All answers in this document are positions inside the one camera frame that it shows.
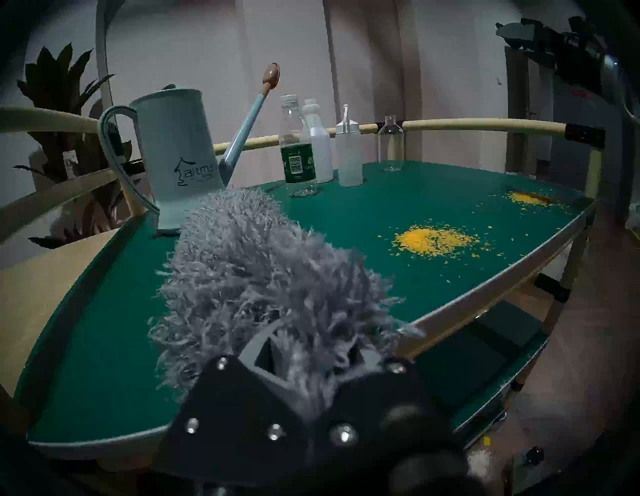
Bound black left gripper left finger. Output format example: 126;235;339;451
152;354;313;488

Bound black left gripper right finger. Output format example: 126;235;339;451
306;357;468;496

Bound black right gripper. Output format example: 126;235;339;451
496;17;608;96

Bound grey fluffy duster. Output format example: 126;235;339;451
149;187;421;416

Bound green three-tier shelf cart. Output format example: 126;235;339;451
0;105;608;466

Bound dark door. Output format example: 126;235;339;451
505;45;566;176

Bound spilled crumbs on floor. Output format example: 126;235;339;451
467;442;503;483

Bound yellow crumb pile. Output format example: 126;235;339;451
502;190;566;208
387;224;493;261

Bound clear glass bottle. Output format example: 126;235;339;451
377;114;405;173

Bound white pump bottle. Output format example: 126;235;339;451
335;104;364;188

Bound tall white plastic bottle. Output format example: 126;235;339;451
301;98;335;184

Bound clear green-label water bottle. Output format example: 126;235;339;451
278;94;319;198

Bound teal watering can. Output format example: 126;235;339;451
97;63;281;237

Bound tall dark leafy plant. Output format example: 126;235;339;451
12;42;136;251

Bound grey metal robot base plate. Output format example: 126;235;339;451
502;450;551;496

